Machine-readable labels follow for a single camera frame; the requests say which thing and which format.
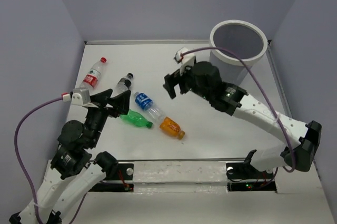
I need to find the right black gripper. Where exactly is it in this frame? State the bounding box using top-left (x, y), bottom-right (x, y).
top-left (164, 62), bottom-right (212, 101)

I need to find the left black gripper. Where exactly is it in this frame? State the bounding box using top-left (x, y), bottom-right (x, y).
top-left (86, 87), bottom-right (133, 147)

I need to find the orange bottle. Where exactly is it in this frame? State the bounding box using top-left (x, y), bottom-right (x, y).
top-left (160, 116), bottom-right (185, 140)

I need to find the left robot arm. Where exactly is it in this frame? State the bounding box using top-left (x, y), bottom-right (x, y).
top-left (9, 88), bottom-right (131, 223)

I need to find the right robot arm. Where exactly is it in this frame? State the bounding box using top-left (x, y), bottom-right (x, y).
top-left (163, 62), bottom-right (322, 178)

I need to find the white round bin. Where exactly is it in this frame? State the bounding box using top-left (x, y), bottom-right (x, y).
top-left (209, 20), bottom-right (268, 85)

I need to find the black cap clear bottle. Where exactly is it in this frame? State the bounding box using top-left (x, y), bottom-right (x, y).
top-left (112, 73), bottom-right (134, 97)

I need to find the green plastic bottle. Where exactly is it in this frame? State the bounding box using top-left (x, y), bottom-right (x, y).
top-left (120, 110), bottom-right (153, 129)

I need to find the red label water bottle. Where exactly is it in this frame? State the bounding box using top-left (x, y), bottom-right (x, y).
top-left (80, 57), bottom-right (107, 91)

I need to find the blue label bottle lower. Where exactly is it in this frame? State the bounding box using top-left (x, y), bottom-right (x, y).
top-left (134, 92), bottom-right (166, 124)

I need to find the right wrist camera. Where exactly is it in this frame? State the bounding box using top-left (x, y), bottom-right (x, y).
top-left (174, 47), bottom-right (196, 75)

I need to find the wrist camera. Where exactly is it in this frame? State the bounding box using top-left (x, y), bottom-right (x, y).
top-left (174, 47), bottom-right (196, 75)
top-left (71, 88), bottom-right (91, 107)

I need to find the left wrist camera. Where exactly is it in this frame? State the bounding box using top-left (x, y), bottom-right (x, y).
top-left (71, 88), bottom-right (91, 107)

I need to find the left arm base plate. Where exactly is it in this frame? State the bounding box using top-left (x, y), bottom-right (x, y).
top-left (89, 162), bottom-right (134, 192)

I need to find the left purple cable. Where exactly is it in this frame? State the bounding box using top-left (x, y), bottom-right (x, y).
top-left (14, 92), bottom-right (90, 223)

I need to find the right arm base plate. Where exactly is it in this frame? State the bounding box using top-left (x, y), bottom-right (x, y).
top-left (226, 162), bottom-right (277, 192)

